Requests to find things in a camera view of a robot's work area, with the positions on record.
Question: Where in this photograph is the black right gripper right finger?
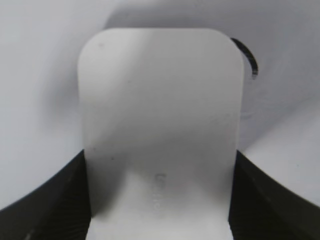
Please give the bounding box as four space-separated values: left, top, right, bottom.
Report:
228 151 320 240

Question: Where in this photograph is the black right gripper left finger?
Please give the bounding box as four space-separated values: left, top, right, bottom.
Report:
0 151 92 240

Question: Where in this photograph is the white rectangular board eraser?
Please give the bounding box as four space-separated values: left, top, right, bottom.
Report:
77 28 244 240

